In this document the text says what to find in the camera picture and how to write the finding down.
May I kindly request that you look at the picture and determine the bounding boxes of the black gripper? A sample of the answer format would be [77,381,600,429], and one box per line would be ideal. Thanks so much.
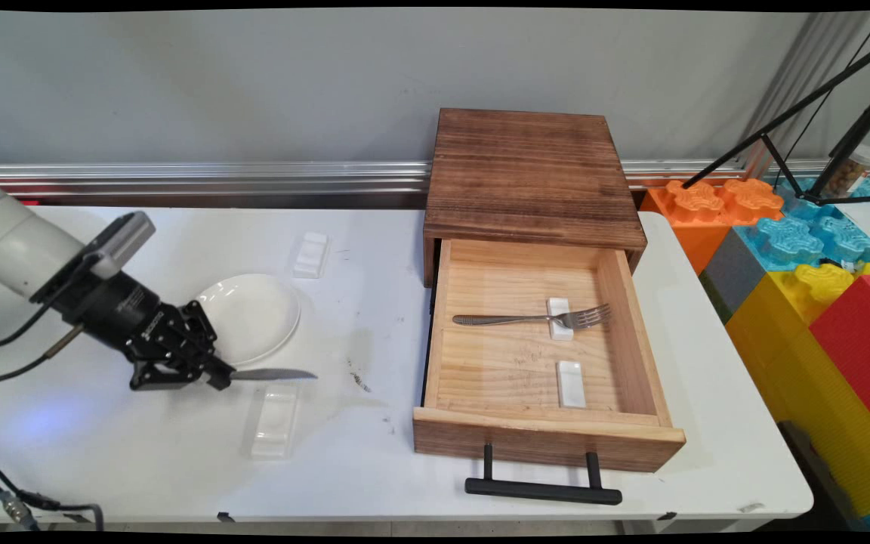
[31,261,236,391]

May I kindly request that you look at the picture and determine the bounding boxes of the steel table knife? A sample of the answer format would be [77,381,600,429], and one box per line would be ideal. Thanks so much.
[227,368,318,381]

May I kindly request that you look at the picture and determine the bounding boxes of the white round plate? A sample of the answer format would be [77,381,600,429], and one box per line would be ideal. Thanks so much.
[195,274,301,369]

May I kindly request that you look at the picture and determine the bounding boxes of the white ceramic cutlery rest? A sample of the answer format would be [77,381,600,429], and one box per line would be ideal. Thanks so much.
[547,297,575,341]
[250,384,300,459]
[557,360,587,410]
[293,231,329,279]

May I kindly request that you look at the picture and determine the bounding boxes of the steel fork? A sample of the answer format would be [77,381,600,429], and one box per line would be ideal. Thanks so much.
[452,304,612,330]

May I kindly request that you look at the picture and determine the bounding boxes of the dark wooden cabinet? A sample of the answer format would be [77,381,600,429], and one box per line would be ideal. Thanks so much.
[423,108,648,288]

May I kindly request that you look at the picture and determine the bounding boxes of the orange foam block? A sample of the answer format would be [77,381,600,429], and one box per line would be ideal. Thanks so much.
[640,178,783,274]

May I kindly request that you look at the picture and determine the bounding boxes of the grey foam block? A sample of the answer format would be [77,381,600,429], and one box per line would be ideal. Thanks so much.
[699,227,764,326]

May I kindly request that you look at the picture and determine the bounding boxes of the blue foam block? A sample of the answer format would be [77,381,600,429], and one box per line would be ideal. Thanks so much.
[733,215,870,273]

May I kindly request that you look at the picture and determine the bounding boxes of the red foam block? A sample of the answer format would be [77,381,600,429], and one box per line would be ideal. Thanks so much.
[809,274,870,447]

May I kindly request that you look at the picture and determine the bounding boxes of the clear jar with snacks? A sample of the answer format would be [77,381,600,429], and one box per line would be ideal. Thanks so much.
[828,144,870,199]

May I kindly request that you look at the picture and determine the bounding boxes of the black tripod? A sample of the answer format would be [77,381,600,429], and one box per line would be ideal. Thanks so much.
[683,30,870,206]

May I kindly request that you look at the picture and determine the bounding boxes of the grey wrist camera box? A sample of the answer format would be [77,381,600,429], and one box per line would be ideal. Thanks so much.
[84,212,156,280]

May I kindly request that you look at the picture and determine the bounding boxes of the black camera cable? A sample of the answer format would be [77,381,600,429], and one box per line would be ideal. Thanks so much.
[0,283,87,348]

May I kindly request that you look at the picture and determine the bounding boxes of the black cable with brass plug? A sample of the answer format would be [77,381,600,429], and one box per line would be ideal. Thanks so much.
[0,325,85,386]

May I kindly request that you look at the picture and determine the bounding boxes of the aluminium profile rail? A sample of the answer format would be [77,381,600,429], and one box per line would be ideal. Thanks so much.
[0,159,870,199]

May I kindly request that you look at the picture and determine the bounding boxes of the black cable with metal connector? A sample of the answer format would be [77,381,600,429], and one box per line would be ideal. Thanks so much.
[0,448,103,530]

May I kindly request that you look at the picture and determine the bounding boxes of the black drawer handle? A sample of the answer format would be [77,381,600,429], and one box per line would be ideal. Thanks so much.
[465,444,623,505]

